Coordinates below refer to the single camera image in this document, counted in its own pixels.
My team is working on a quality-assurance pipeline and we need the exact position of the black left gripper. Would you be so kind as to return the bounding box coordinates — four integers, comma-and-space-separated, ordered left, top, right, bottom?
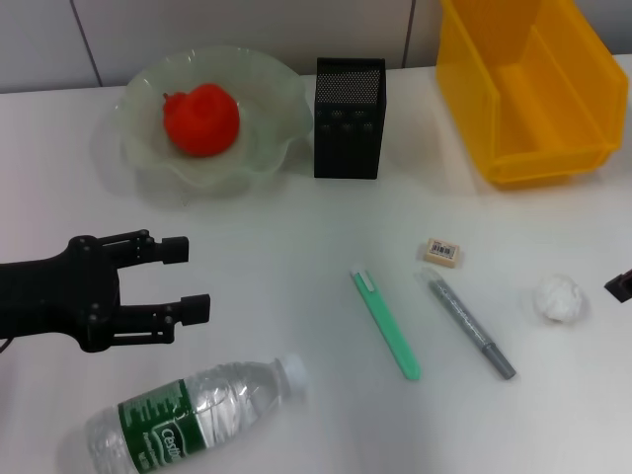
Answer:
0, 229, 211, 353

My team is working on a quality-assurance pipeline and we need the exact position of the white paper ball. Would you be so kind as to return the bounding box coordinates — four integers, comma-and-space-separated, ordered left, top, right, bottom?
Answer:
531, 274, 590, 323

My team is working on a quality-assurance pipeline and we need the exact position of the clear green-label water bottle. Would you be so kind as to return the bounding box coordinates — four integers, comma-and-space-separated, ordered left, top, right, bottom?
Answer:
84, 353, 311, 474

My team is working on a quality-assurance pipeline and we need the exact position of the red tomato toy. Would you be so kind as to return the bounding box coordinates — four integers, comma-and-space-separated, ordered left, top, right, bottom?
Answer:
162, 82, 242, 158

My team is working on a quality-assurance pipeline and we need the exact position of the mint green pen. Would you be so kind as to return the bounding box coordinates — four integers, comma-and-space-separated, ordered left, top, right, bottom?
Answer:
349, 268, 423, 382

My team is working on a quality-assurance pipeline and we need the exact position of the grey marker pen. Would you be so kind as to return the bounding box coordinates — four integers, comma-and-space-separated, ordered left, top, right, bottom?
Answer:
417, 268, 517, 381

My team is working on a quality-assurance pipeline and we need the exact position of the green glass fruit plate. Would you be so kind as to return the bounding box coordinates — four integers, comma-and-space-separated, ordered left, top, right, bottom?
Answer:
114, 44, 315, 198

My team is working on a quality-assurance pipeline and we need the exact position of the beige eraser with barcode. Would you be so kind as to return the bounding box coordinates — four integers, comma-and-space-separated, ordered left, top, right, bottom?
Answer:
423, 237, 465, 269

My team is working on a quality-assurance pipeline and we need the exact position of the black mesh pen holder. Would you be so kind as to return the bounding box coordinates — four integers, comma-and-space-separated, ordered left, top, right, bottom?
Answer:
313, 56, 388, 180

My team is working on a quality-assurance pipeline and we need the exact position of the yellow plastic bin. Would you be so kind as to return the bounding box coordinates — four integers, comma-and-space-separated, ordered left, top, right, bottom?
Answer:
434, 0, 630, 192

